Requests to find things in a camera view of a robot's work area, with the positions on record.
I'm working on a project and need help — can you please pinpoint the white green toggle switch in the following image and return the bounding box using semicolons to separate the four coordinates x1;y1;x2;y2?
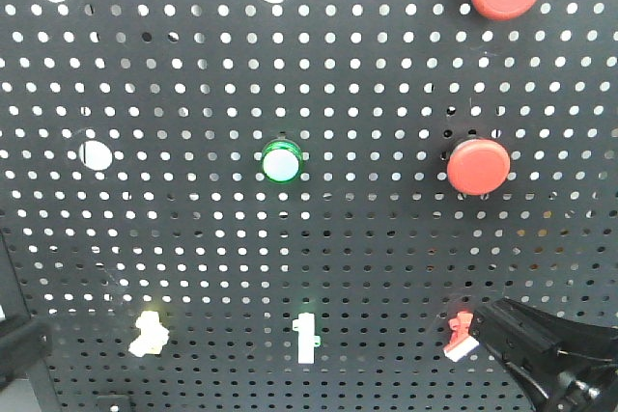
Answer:
292;313;322;365

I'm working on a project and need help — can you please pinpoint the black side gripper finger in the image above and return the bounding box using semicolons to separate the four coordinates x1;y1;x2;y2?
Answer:
1;316;52;391
470;298;617;369

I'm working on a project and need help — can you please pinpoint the lower red mushroom button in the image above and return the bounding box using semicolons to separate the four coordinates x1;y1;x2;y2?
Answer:
446;138;511;196

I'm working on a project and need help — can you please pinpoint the red toggle switch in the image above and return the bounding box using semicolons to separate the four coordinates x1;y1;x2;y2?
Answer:
443;311;480;362

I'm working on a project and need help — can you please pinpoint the green illuminated push button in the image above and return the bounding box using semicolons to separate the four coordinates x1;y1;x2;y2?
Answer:
261;138;303;183

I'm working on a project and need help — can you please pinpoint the black perforated pegboard panel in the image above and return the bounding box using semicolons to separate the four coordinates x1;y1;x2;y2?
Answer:
1;0;617;411

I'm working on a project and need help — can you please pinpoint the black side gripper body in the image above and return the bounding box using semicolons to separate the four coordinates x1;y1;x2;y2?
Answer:
501;351;617;411

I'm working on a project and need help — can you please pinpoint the yellow toggle switch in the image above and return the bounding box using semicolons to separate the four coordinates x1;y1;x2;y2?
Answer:
128;311;169;358

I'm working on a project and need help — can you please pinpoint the left black table clamp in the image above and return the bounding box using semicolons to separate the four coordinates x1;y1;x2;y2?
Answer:
96;395;132;412

